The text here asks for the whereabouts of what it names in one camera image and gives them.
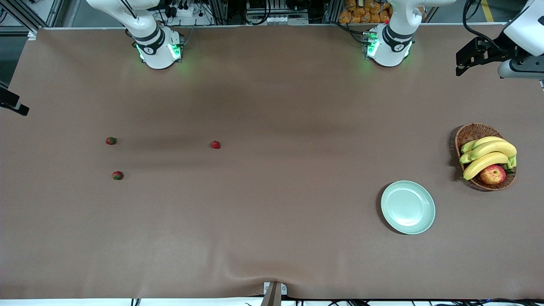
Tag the orange snack pile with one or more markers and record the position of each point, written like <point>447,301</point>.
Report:
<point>365,10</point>

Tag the brown table mat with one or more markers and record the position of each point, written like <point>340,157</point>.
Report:
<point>272,106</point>

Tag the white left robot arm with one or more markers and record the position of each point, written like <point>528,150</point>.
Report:
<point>384,57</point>

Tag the brown wicker basket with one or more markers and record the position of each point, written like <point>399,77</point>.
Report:
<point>471,131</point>

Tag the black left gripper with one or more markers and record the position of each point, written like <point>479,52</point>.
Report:
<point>500,50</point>

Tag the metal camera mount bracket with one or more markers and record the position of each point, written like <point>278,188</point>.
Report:
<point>274,293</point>

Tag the white power strip with plugs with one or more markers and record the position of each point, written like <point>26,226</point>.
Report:
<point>187,12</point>

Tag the pale green round plate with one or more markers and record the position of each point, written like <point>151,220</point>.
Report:
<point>408,207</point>

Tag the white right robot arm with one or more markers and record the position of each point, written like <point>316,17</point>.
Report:
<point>159,57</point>

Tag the red yellow apple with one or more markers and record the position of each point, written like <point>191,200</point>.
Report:
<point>493,174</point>

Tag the grey aluminium frame profile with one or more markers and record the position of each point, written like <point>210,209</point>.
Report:
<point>22,13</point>

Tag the yellow banana bunch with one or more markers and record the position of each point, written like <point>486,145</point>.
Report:
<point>493,148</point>

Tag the white socket strip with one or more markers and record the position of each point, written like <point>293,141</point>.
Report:
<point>276,19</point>

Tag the red toy strawberry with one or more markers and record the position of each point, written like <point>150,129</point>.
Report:
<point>111,140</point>
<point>117,175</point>
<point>216,145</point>

